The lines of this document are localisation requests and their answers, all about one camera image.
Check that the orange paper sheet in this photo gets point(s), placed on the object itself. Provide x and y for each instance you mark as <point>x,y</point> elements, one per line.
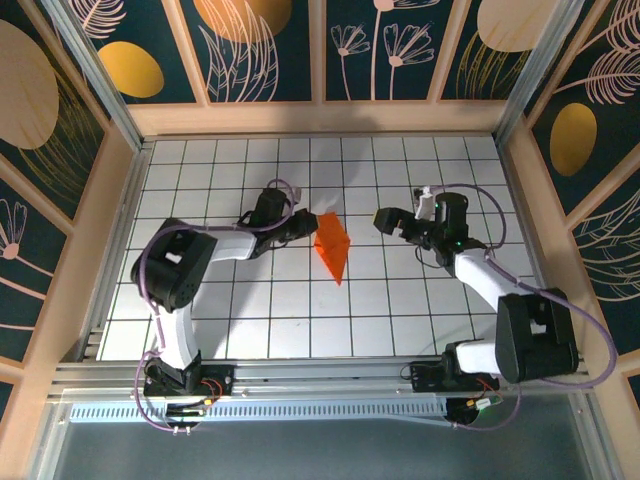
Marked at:
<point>332,250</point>

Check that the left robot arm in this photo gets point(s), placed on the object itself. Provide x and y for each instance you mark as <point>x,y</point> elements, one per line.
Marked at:
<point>230,247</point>

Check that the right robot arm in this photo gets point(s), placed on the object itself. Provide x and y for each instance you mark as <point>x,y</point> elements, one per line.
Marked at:
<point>480,280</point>

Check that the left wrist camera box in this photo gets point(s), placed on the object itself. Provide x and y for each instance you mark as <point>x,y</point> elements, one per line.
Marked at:
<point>272,205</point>

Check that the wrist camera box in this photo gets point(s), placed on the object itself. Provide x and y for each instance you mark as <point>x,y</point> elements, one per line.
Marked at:
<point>272,205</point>
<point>452,212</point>

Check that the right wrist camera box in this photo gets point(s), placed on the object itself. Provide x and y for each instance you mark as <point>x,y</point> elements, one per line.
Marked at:
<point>452,212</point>

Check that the aluminium side rail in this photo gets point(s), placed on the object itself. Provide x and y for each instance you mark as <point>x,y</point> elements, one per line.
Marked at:
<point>520,200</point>
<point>122,225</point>

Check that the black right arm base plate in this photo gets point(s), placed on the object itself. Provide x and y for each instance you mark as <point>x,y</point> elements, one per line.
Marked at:
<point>430,385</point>

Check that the wall panel pink flowers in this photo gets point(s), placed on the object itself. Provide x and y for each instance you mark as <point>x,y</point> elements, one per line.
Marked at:
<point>390,75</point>

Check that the aluminium frame beam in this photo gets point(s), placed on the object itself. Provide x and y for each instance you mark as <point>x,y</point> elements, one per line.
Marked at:
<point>325,375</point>

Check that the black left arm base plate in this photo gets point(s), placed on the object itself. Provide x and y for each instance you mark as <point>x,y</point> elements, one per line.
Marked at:
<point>222,375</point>

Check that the wall panel orange disc leaves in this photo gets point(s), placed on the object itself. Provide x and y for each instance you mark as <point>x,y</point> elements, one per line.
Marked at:
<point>240,75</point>

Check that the wall panel oval and feathers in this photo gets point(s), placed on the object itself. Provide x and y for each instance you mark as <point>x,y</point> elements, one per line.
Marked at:
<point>575,140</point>

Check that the wall panel pink leaf outlines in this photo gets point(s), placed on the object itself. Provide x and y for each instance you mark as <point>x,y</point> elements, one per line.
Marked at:
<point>615,270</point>

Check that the wall panel cream disc lines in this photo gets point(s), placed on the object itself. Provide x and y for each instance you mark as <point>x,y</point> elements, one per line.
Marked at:
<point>500,60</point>

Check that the aluminium frame post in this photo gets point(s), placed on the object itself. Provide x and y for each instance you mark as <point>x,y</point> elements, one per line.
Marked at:
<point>530,75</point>
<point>50,440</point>
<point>100,90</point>
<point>595,440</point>

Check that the wall panel single pink flower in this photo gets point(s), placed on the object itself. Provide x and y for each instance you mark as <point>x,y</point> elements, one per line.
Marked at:
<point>25,280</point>

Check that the wall panel large cream disc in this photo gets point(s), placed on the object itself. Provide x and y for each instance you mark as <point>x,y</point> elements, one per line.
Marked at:
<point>30,85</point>

